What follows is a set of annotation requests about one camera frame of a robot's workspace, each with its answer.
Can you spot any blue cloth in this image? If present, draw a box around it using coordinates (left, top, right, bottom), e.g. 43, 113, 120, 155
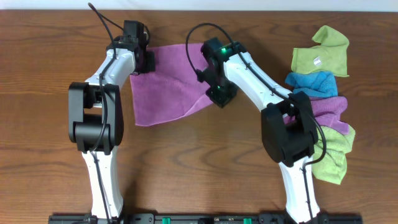
285, 71, 338, 98

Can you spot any lower green cloth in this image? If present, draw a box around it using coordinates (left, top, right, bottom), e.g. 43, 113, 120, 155
312, 125, 356, 185

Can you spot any green cloth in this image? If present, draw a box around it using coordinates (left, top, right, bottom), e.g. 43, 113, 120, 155
312, 125, 356, 185
291, 26, 349, 77

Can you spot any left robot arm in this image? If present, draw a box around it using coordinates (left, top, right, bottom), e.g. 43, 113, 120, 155
68, 21, 155, 223

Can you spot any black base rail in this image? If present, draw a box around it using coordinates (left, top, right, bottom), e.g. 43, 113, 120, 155
48, 212, 364, 224

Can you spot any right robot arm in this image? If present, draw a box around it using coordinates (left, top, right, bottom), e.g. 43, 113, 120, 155
197, 38, 320, 223

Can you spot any purple cloth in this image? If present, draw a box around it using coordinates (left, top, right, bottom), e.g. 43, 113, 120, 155
283, 95, 351, 136
130, 44, 213, 126

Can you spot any upper green cloth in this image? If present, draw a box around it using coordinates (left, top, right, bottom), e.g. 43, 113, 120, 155
291, 26, 349, 77

